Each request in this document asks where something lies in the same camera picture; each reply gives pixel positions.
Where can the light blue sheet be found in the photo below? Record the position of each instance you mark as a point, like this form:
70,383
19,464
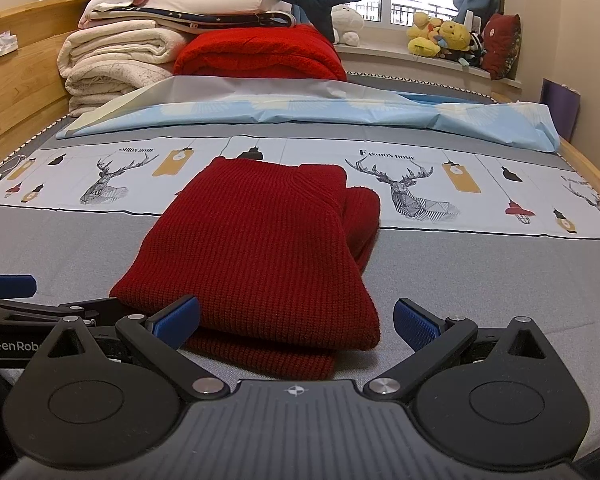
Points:
305,110

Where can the dark red knitted sweater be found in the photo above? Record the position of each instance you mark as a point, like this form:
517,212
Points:
255,250

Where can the white folded quilt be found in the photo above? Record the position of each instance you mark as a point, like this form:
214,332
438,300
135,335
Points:
215,2

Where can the bright red knitted blanket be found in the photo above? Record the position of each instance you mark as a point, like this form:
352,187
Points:
260,55

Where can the grey mattress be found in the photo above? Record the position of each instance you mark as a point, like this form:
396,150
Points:
380,85

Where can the yellow plush toy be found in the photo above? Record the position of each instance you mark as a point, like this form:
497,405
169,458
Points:
455,35
425,35

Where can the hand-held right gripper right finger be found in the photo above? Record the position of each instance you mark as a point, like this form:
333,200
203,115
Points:
417,325

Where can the white window sill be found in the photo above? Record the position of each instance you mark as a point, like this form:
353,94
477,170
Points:
380,57

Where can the white plush toy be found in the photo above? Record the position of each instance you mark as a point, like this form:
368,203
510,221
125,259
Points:
347,20

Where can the cream folded blanket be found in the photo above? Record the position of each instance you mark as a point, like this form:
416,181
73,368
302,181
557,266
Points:
115,55

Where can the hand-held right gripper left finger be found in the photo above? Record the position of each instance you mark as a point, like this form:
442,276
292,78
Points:
177,320

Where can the purple bag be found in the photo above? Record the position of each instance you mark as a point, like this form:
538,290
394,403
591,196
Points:
560,110

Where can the black white striped toy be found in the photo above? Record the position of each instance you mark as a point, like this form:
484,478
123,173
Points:
476,50

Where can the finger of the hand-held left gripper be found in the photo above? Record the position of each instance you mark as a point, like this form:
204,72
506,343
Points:
25,316
10,286

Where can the dark red cushion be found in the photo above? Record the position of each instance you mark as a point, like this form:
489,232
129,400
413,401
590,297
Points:
502,45

